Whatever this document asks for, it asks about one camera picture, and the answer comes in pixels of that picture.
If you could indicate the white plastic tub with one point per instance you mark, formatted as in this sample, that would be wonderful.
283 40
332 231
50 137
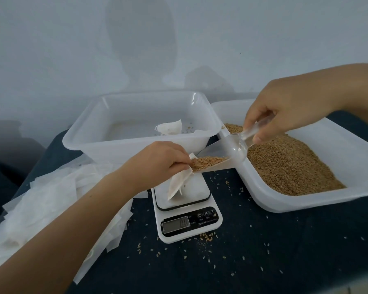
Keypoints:
129 147

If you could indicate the white tray of grain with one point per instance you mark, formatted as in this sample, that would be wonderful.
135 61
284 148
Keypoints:
270 196

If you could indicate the person's left forearm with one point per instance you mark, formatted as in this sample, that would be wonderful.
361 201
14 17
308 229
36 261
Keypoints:
55 248

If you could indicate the person's left hand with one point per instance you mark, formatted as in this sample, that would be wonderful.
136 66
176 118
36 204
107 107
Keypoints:
152 165

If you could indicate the white mesh bag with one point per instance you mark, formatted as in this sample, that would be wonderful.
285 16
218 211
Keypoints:
179 180

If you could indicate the clear plastic scoop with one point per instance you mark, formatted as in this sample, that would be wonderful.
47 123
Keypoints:
233 147

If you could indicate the brown grain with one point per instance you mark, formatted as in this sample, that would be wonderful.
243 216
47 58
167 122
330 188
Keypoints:
294 165

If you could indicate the person's right hand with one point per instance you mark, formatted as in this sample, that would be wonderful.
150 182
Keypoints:
288 107

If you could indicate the white digital kitchen scale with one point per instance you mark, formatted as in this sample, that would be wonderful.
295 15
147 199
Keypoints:
187 223

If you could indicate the pile of white bags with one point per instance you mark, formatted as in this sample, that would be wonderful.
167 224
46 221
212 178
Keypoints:
43 205

